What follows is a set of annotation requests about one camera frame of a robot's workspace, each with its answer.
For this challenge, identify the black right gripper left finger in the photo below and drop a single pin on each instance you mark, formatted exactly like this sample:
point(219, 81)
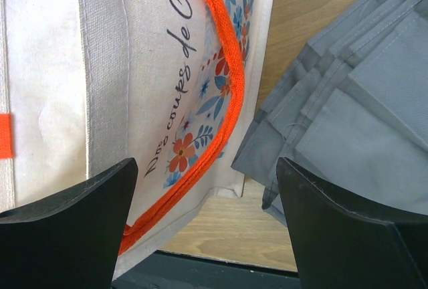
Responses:
point(70, 239)

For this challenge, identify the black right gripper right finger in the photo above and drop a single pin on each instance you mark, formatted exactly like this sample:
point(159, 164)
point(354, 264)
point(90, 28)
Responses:
point(343, 240)

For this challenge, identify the beige canvas tote bag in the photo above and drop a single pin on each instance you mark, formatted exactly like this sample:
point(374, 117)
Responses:
point(172, 84)

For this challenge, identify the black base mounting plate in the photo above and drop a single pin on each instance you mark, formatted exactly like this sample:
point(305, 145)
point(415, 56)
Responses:
point(167, 270)

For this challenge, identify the grey pleated skirt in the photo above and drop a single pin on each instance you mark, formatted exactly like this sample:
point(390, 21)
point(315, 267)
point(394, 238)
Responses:
point(351, 109)

